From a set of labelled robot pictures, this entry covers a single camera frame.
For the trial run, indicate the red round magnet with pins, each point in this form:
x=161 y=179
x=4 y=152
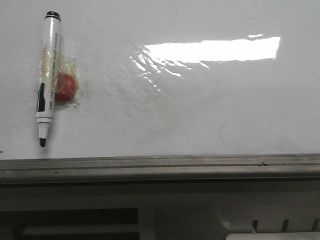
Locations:
x=65 y=87

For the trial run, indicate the clear adhesive tape piece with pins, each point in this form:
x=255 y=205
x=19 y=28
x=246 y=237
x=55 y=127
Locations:
x=66 y=67

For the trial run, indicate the white black whiteboard marker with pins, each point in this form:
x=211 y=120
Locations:
x=45 y=106

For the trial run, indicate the white whiteboard surface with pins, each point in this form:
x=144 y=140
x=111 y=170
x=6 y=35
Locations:
x=166 y=77

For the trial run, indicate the white tray bottom right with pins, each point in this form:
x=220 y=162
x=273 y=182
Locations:
x=315 y=235

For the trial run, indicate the grey aluminium whiteboard frame rail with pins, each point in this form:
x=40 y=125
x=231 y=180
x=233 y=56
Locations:
x=158 y=168

